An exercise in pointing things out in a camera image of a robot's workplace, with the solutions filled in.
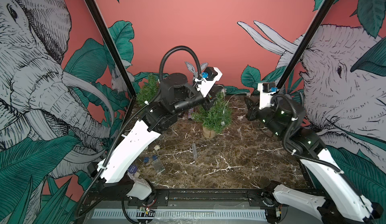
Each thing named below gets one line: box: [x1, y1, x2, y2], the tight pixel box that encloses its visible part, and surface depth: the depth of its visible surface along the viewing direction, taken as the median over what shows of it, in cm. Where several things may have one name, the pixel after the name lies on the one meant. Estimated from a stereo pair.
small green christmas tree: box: [191, 91, 233, 139], surface depth 81 cm
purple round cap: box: [128, 164, 138, 174], surface depth 85 cm
